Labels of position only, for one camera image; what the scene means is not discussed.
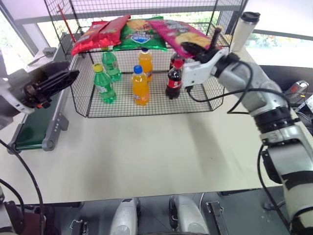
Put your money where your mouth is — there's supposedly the black metal bracket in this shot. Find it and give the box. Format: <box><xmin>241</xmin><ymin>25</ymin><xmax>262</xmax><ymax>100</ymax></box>
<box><xmin>206</xmin><ymin>200</ymin><xmax>230</xmax><ymax>235</ymax></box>

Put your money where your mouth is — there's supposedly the red rod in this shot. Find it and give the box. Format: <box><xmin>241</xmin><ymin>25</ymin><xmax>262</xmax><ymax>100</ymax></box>
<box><xmin>56</xmin><ymin>3</ymin><xmax>77</xmax><ymax>44</ymax></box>

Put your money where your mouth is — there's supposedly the orange soda bottle blue cap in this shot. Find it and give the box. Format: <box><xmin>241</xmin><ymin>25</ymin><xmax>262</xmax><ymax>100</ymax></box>
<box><xmin>131</xmin><ymin>65</ymin><xmax>150</xmax><ymax>107</ymax></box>

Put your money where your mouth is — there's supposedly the magenta chip bag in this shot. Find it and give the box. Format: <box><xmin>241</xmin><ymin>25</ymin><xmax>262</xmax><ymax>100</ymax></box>
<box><xmin>147</xmin><ymin>19</ymin><xmax>222</xmax><ymax>60</ymax></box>

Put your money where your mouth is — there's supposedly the orange soda bottle white cap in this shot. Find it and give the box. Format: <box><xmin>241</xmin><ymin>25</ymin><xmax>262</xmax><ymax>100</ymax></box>
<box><xmin>137</xmin><ymin>47</ymin><xmax>154</xmax><ymax>83</ymax></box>

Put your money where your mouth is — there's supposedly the cola bottle red cap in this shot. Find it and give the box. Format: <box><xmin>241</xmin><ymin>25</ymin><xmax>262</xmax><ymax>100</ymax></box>
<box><xmin>169</xmin><ymin>51</ymin><xmax>185</xmax><ymax>71</ymax></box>
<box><xmin>165</xmin><ymin>60</ymin><xmax>184</xmax><ymax>100</ymax></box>

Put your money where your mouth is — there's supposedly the black wire two-tier rack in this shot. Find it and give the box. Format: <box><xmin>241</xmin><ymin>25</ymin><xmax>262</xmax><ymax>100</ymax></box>
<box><xmin>44</xmin><ymin>0</ymin><xmax>248</xmax><ymax>119</ymax></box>

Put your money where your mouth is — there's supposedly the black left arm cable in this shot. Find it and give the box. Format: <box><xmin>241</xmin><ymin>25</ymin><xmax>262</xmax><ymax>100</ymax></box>
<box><xmin>0</xmin><ymin>139</ymin><xmax>46</xmax><ymax>235</ymax></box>
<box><xmin>0</xmin><ymin>179</ymin><xmax>25</xmax><ymax>233</ymax></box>

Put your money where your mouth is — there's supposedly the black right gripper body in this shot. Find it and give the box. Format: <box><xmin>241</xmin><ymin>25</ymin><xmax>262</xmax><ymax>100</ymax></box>
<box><xmin>194</xmin><ymin>46</ymin><xmax>220</xmax><ymax>63</ymax></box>

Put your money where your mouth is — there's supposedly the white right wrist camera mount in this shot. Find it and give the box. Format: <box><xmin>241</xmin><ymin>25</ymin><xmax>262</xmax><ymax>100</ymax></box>
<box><xmin>182</xmin><ymin>47</ymin><xmax>230</xmax><ymax>88</ymax></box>

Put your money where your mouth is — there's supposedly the green soda bottle yellow cap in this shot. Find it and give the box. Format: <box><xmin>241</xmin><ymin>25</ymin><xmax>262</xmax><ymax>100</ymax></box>
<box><xmin>92</xmin><ymin>63</ymin><xmax>118</xmax><ymax>104</ymax></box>

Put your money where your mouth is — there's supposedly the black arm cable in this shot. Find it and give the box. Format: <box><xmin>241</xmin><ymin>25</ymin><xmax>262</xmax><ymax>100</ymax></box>
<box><xmin>257</xmin><ymin>143</ymin><xmax>294</xmax><ymax>231</ymax></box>
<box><xmin>0</xmin><ymin>179</ymin><xmax>25</xmax><ymax>233</ymax></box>
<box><xmin>0</xmin><ymin>139</ymin><xmax>46</xmax><ymax>235</ymax></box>

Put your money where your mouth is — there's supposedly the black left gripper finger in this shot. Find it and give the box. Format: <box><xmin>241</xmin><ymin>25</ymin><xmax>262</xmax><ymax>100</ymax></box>
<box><xmin>31</xmin><ymin>61</ymin><xmax>72</xmax><ymax>78</ymax></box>
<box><xmin>45</xmin><ymin>70</ymin><xmax>80</xmax><ymax>96</ymax></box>

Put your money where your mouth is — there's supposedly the red chip bag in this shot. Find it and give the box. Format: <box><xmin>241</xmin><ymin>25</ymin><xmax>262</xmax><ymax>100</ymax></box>
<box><xmin>70</xmin><ymin>21</ymin><xmax>111</xmax><ymax>57</ymax></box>
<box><xmin>97</xmin><ymin>14</ymin><xmax>132</xmax><ymax>47</ymax></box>

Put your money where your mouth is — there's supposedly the grey rounded robot leg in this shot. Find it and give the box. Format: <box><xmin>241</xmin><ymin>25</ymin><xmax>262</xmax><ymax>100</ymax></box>
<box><xmin>168</xmin><ymin>195</ymin><xmax>210</xmax><ymax>235</ymax></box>
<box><xmin>108</xmin><ymin>198</ymin><xmax>140</xmax><ymax>235</ymax></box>

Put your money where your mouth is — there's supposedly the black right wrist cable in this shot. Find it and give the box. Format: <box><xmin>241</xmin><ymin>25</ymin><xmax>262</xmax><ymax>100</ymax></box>
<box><xmin>185</xmin><ymin>60</ymin><xmax>291</xmax><ymax>115</ymax></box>

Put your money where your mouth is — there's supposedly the green conveyor belt grey frame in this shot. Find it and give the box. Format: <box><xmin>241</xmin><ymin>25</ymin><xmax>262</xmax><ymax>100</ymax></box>
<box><xmin>6</xmin><ymin>48</ymin><xmax>74</xmax><ymax>156</ymax></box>

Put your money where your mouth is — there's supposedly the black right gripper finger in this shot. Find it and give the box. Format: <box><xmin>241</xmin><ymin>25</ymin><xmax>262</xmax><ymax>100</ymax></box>
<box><xmin>211</xmin><ymin>27</ymin><xmax>222</xmax><ymax>51</ymax></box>
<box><xmin>181</xmin><ymin>42</ymin><xmax>209</xmax><ymax>59</ymax></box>

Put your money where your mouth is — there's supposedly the small grey box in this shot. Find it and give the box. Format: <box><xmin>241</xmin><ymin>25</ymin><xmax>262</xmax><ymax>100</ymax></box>
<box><xmin>42</xmin><ymin>47</ymin><xmax>58</xmax><ymax>57</ymax></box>

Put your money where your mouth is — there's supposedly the white tumbler black lid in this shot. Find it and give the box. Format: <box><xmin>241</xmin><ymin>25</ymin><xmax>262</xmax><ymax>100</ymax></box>
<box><xmin>230</xmin><ymin>11</ymin><xmax>261</xmax><ymax>53</ymax></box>

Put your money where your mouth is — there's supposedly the green chip bag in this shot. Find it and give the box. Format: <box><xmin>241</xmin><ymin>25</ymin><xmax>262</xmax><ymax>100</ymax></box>
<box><xmin>112</xmin><ymin>16</ymin><xmax>168</xmax><ymax>52</ymax></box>

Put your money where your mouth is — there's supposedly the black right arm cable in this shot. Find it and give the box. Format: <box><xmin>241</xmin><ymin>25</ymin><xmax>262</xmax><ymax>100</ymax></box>
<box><xmin>257</xmin><ymin>143</ymin><xmax>294</xmax><ymax>231</ymax></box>

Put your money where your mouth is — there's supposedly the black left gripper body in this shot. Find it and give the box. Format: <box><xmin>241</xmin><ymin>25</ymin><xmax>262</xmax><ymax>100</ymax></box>
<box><xmin>22</xmin><ymin>70</ymin><xmax>54</xmax><ymax>110</ymax></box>

